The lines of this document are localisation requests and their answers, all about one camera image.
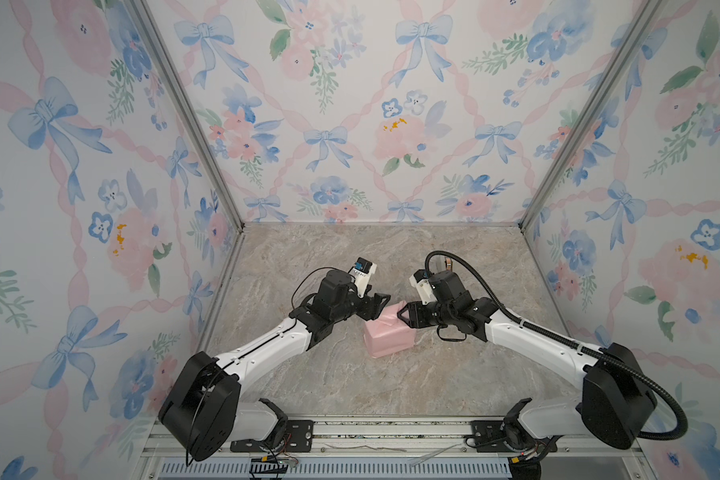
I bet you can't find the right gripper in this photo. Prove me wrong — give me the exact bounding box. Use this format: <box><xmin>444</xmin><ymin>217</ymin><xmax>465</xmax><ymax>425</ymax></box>
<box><xmin>395</xmin><ymin>302</ymin><xmax>456</xmax><ymax>331</ymax></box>

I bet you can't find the purple wrapping paper sheet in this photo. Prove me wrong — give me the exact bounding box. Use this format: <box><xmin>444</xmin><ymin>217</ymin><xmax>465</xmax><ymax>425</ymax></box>
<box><xmin>363</xmin><ymin>301</ymin><xmax>416</xmax><ymax>358</ymax></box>

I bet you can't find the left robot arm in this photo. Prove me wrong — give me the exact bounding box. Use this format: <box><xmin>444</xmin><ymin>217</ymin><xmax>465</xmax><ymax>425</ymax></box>
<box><xmin>158</xmin><ymin>258</ymin><xmax>390</xmax><ymax>465</ymax></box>

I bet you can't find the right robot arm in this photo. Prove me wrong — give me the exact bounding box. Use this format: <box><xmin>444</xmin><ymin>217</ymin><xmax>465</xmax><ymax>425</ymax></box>
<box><xmin>398</xmin><ymin>270</ymin><xmax>657</xmax><ymax>451</ymax></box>

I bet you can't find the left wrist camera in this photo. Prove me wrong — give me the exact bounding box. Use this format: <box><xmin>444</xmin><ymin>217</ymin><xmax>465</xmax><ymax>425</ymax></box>
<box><xmin>349</xmin><ymin>257</ymin><xmax>377</xmax><ymax>298</ymax></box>

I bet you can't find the black corrugated cable conduit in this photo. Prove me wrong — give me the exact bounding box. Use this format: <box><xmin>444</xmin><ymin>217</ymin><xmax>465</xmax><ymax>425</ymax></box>
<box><xmin>424</xmin><ymin>250</ymin><xmax>689</xmax><ymax>442</ymax></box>

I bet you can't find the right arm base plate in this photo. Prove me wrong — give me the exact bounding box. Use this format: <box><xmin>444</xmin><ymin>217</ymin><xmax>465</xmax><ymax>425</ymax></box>
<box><xmin>464</xmin><ymin>420</ymin><xmax>557</xmax><ymax>456</ymax></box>

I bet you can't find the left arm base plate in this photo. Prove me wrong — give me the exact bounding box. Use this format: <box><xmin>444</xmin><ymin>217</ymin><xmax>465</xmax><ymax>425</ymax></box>
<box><xmin>230</xmin><ymin>420</ymin><xmax>315</xmax><ymax>454</ymax></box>

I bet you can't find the aluminium front rail frame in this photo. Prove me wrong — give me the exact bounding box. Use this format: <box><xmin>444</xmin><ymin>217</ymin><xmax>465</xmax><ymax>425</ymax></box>
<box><xmin>131</xmin><ymin>416</ymin><xmax>657</xmax><ymax>479</ymax></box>

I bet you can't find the white slotted cable duct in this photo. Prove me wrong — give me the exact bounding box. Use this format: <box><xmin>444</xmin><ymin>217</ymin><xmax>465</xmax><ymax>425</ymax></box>
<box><xmin>157</xmin><ymin>457</ymin><xmax>513</xmax><ymax>479</ymax></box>

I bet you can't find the right aluminium corner post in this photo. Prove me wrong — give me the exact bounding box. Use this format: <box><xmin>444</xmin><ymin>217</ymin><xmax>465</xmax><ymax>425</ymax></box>
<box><xmin>519</xmin><ymin>0</ymin><xmax>665</xmax><ymax>234</ymax></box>

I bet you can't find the aluminium corner post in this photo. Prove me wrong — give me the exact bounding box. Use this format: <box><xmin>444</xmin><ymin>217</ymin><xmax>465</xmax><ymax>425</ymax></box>
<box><xmin>519</xmin><ymin>0</ymin><xmax>665</xmax><ymax>234</ymax></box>
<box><xmin>124</xmin><ymin>0</ymin><xmax>244</xmax><ymax>234</ymax></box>

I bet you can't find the left aluminium corner post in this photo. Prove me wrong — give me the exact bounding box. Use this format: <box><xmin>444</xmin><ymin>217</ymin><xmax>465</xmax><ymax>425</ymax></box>
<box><xmin>124</xmin><ymin>0</ymin><xmax>244</xmax><ymax>234</ymax></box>

